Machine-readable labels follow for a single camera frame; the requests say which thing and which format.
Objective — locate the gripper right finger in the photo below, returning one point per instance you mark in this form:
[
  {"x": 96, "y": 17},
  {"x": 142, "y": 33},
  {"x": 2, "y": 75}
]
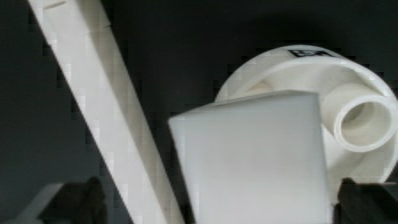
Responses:
[{"x": 366, "y": 203}]

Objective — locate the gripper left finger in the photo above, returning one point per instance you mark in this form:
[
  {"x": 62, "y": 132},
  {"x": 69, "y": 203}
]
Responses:
[{"x": 66, "y": 204}]

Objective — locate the white stool leg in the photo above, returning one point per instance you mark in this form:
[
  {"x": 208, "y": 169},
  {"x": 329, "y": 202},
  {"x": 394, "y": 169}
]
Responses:
[{"x": 252, "y": 160}]

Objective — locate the round white stool seat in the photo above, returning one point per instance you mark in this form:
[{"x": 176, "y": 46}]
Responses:
[{"x": 305, "y": 68}]

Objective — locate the white front barrier wall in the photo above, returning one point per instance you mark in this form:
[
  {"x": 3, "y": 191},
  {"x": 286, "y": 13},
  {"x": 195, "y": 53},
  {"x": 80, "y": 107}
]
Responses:
[{"x": 78, "y": 35}]

